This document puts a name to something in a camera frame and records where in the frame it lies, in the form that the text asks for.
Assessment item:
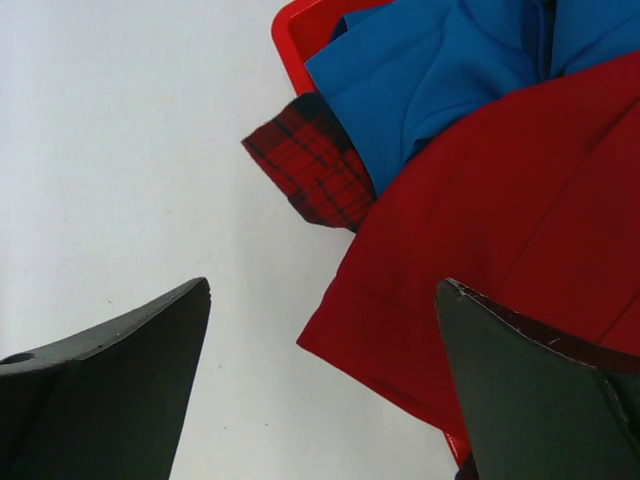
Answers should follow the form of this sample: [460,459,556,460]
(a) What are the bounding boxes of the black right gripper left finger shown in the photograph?
[1,278,211,480]

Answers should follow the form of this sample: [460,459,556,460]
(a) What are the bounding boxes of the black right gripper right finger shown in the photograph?
[436,278,639,479]

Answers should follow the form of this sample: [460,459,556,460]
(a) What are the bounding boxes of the red pleated skirt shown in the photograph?
[298,53,639,439]

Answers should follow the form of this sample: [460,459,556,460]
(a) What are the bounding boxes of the red black plaid skirt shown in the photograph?
[242,92,377,232]

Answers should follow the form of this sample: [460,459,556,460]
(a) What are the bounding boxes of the blue skirt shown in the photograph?
[306,0,639,192]

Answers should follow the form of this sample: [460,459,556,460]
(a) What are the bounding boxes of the red plastic bin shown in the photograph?
[271,0,388,95]

